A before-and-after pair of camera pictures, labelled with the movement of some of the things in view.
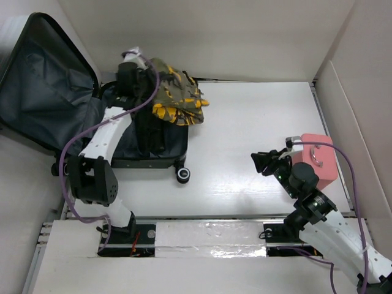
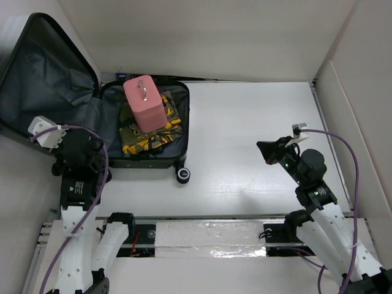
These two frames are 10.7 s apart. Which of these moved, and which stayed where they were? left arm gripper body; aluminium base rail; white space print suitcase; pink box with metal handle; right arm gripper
Moved: left arm gripper body; pink box with metal handle; right arm gripper
Stayed: aluminium base rail; white space print suitcase
